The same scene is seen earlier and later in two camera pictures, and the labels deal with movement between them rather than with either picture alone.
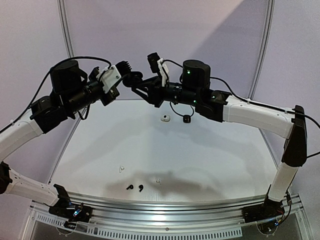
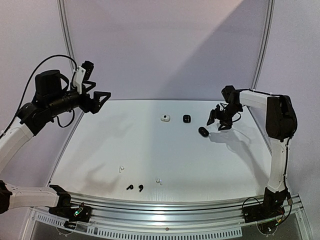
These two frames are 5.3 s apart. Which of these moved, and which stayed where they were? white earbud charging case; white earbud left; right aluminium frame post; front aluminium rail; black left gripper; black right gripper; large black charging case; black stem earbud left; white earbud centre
Moved: black right gripper; black left gripper; large black charging case
Stayed: black stem earbud left; right aluminium frame post; front aluminium rail; white earbud charging case; white earbud left; white earbud centre
